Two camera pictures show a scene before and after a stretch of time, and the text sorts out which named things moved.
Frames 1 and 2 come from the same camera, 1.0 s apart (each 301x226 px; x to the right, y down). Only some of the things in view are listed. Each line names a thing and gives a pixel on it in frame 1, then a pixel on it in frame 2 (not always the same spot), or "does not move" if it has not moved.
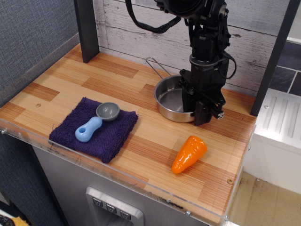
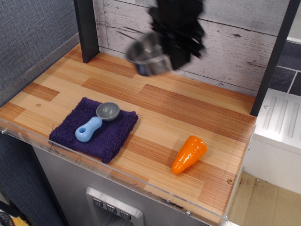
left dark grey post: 88,29 does not move
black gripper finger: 203,114 to 179,56
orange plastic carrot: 191,150 does not move
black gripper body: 201,84 to 177,20
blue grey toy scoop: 107,111 does not move
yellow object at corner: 18,221 does not move
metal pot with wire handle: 168,95 to 147,52
